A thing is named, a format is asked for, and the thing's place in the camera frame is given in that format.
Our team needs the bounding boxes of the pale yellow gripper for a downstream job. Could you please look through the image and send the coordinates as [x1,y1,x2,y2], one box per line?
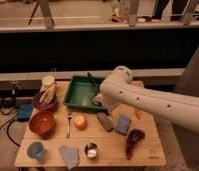
[94,93,119,113]

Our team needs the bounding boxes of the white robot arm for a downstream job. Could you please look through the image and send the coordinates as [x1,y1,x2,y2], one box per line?
[94,66,199,133]

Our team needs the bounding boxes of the black ladle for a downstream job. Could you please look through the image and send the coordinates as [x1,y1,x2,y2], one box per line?
[87,72,102,106]

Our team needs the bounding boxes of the green plastic tray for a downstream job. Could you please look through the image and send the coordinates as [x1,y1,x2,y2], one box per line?
[63,76,106,112]

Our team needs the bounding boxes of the silver fork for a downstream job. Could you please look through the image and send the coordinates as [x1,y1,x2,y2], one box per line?
[66,111,72,138]

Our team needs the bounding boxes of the blue sponge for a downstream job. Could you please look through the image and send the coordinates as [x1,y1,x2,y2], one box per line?
[115,115,131,135]

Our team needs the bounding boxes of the red chili pepper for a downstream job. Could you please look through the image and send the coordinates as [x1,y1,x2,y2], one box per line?
[134,108,141,120]

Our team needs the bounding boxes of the dark grape bunch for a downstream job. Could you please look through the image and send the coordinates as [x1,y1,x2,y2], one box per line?
[125,129,145,160]

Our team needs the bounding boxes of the banana bunch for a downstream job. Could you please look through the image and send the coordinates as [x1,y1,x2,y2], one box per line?
[40,83,56,104]

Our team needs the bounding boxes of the small steel cup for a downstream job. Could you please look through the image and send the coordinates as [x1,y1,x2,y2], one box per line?
[85,143,98,159]

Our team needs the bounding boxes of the purple bowl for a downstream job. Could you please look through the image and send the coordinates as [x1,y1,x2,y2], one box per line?
[32,92,57,111]

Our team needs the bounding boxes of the orange red bowl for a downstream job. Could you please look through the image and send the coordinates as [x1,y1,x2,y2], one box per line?
[29,111,55,136]

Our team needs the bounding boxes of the grey blue cloth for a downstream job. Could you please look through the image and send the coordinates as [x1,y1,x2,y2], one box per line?
[59,145,79,170]

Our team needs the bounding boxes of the blue box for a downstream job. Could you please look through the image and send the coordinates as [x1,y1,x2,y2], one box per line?
[17,104,33,122]

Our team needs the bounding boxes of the light blue cup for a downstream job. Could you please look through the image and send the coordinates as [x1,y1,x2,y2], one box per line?
[27,142,45,160]

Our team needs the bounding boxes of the black cables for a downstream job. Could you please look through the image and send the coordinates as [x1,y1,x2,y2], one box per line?
[0,96,22,147]

